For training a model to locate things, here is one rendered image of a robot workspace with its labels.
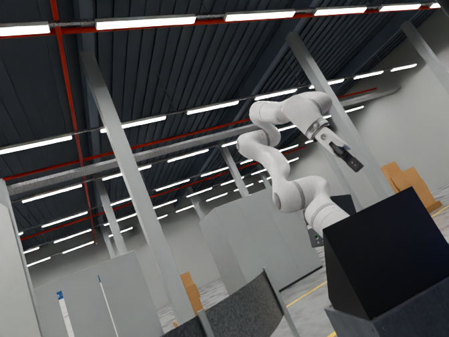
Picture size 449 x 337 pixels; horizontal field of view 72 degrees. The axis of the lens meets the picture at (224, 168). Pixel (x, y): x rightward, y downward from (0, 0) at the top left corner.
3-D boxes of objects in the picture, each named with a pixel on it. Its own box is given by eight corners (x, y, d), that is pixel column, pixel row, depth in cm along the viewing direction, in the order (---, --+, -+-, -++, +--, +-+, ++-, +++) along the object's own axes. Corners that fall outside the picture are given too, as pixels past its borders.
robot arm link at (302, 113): (324, 125, 110) (304, 140, 108) (298, 102, 115) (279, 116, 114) (327, 111, 102) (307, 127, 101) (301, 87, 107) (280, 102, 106)
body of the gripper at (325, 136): (323, 120, 99) (349, 143, 94) (331, 125, 107) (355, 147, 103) (307, 137, 101) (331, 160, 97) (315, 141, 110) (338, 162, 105)
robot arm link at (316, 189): (311, 237, 110) (278, 202, 130) (354, 222, 115) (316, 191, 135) (313, 210, 104) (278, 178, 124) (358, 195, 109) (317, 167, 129)
